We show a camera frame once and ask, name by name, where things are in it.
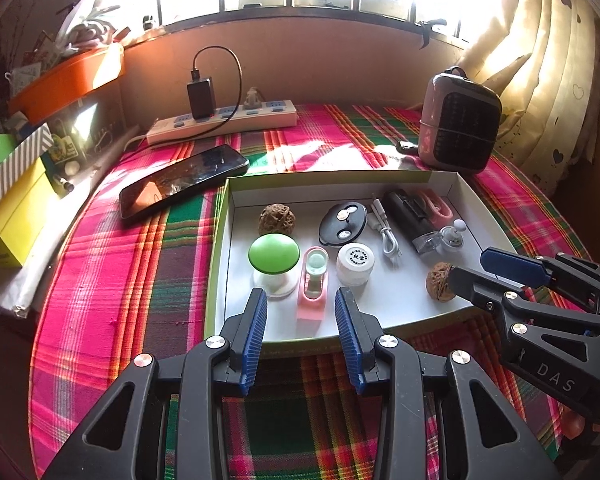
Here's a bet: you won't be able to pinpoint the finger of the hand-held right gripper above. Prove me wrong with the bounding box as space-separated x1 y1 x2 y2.
447 265 600 331
479 246 600 313

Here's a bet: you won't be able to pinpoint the pink clip case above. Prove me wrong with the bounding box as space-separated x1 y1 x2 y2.
412 187 454 221

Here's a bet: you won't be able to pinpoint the dried red branches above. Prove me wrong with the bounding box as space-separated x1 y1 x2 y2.
0 0 36 111

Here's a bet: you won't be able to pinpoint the pink plaid blanket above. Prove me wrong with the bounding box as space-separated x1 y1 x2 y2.
29 104 588 480

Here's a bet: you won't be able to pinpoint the grey portable heater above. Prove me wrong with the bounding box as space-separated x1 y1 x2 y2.
417 67 504 177

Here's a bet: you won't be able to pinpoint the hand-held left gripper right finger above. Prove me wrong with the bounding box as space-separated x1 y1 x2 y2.
334 287 561 480

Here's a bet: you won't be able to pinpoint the black charger cable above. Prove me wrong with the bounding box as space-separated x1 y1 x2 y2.
190 46 244 137

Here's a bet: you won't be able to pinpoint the papers and plants in tray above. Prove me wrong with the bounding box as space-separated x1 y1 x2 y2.
27 0 127 63

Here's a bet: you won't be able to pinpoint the brown walnut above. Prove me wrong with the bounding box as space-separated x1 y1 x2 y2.
425 261 464 304
258 203 297 237

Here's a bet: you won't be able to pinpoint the black smartphone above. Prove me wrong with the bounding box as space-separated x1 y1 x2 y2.
118 143 251 224

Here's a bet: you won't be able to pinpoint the small decorated picture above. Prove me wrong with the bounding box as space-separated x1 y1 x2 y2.
47 134 82 167

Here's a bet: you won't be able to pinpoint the black window latch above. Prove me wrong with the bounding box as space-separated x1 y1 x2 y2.
415 17 448 52

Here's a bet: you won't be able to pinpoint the green domed white container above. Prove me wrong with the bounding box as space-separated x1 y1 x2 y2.
248 233 301 301

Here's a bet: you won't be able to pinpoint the white power strip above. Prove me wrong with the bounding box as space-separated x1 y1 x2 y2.
145 99 299 147

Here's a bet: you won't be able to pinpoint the green and white cardboard box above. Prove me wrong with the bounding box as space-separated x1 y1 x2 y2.
204 170 520 344

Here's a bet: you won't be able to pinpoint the cream heart print curtain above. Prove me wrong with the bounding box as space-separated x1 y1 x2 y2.
462 0 600 197

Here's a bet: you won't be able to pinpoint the yellow cardboard box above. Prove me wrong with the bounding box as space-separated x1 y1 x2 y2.
0 157 49 269

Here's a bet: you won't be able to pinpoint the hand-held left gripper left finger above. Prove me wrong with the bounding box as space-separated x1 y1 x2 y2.
42 287 269 480

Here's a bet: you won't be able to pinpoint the white usb cable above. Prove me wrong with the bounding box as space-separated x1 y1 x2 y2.
369 198 404 265

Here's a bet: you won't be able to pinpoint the pink case with green circle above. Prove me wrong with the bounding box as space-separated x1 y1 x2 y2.
296 245 329 322

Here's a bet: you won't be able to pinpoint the striped gift box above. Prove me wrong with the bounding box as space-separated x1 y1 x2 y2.
0 125 54 222

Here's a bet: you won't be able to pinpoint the black cylindrical device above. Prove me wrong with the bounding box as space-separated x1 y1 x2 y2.
383 188 444 256

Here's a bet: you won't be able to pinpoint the black charger adapter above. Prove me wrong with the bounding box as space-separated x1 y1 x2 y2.
187 78 216 121

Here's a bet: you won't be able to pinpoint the white jar with printed lid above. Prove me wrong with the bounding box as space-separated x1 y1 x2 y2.
335 243 376 287

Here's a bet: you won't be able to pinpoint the black oval lid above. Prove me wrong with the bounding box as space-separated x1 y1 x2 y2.
318 201 369 249

